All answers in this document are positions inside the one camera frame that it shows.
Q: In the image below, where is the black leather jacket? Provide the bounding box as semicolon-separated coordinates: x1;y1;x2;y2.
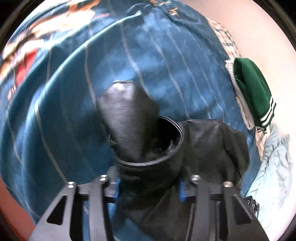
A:
97;81;250;240

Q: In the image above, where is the light blue garment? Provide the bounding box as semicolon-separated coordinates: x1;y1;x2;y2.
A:
247;125;293;239

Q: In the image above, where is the green varsity jacket folded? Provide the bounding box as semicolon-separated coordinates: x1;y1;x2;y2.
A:
225;58;276;133

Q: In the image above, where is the blue striped bedspread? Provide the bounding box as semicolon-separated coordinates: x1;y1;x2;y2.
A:
1;1;259;240

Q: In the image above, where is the plaid checkered pillow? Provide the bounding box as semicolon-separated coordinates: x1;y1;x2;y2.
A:
206;18;270;161

